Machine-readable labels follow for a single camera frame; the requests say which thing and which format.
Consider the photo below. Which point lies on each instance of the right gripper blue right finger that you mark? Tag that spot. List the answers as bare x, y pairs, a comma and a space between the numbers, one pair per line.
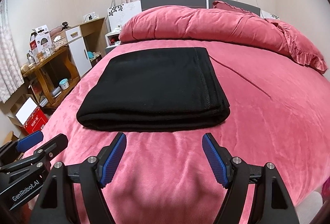
219, 160

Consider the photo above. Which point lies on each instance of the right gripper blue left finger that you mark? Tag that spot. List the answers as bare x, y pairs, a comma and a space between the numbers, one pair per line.
109, 158

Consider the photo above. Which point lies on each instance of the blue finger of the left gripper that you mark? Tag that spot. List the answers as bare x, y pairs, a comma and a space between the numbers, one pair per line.
29, 141

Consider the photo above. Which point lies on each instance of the black pants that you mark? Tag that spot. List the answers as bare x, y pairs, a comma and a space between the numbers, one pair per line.
156, 90

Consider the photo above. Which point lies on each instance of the red cardboard box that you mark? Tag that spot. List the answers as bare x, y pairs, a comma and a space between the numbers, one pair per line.
27, 115

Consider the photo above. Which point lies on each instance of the side window curtain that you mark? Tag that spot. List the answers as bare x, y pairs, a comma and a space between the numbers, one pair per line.
11, 76

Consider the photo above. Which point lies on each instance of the wooden side table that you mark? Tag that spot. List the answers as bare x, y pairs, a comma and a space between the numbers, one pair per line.
50, 72

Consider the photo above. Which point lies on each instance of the light blue lidded jar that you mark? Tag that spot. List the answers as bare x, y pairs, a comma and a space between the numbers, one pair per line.
64, 84

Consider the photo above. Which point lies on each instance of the white red product box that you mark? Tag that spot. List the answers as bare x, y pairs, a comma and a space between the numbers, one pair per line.
40, 39

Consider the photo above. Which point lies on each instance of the pink balloon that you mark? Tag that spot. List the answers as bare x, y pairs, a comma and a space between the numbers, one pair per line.
326, 190

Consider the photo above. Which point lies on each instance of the white wooden cabinet desk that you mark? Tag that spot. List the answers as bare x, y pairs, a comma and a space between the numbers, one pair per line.
82, 39

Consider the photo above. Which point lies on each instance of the pink ruffled pillow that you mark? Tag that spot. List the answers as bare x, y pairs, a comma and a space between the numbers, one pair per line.
247, 28

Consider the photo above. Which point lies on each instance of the pink folded duvet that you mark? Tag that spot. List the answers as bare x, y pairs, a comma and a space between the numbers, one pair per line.
175, 23

